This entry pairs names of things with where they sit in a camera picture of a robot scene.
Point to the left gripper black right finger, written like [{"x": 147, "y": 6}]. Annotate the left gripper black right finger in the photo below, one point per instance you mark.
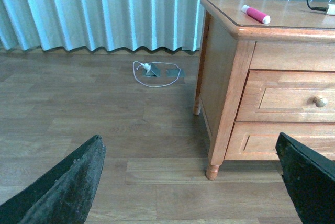
[{"x": 309, "y": 180}]

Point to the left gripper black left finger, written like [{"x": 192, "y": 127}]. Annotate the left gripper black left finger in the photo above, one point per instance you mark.
[{"x": 65, "y": 193}]

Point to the drawer round knob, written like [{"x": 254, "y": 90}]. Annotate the drawer round knob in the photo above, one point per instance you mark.
[{"x": 320, "y": 102}]

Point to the wooden drawer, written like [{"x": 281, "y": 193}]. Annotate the wooden drawer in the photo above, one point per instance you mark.
[
  {"x": 257, "y": 140},
  {"x": 283, "y": 96}
]

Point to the pink marker with white caps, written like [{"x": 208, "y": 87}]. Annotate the pink marker with white caps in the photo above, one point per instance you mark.
[{"x": 256, "y": 14}]

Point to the wooden nightstand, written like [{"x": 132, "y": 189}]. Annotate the wooden nightstand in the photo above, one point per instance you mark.
[{"x": 233, "y": 44}]

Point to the open grey floor socket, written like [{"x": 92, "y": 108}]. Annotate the open grey floor socket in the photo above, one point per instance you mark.
[{"x": 153, "y": 72}]

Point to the white plug on floor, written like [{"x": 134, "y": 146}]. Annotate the white plug on floor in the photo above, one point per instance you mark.
[{"x": 146, "y": 66}]

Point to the closed grey floor socket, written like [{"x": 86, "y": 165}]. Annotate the closed grey floor socket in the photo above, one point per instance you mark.
[{"x": 175, "y": 73}]

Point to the white usb charger block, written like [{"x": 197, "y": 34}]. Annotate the white usb charger block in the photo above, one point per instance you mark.
[{"x": 330, "y": 10}]

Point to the pale blue pleated curtain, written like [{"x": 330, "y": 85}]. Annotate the pale blue pleated curtain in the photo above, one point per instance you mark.
[{"x": 110, "y": 24}]

